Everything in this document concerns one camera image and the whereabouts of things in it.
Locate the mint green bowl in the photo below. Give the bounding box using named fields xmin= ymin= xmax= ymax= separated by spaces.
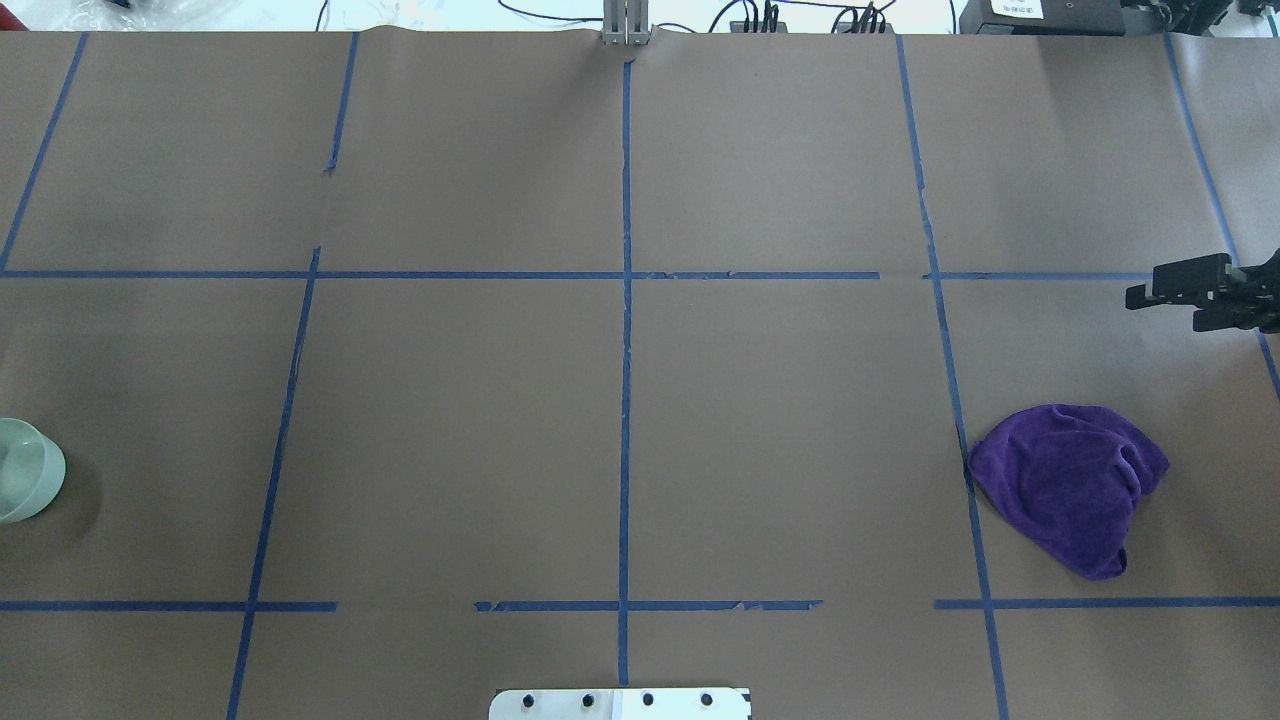
xmin=1 ymin=418 xmax=67 ymax=524

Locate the aluminium frame post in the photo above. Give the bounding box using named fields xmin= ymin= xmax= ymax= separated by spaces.
xmin=602 ymin=0 xmax=653 ymax=46

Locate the black power box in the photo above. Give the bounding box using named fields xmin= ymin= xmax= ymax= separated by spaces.
xmin=957 ymin=1 xmax=1126 ymax=37

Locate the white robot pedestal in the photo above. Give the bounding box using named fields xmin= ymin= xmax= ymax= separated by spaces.
xmin=488 ymin=685 xmax=753 ymax=719

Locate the purple cloth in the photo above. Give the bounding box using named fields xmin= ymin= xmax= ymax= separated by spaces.
xmin=968 ymin=404 xmax=1171 ymax=582

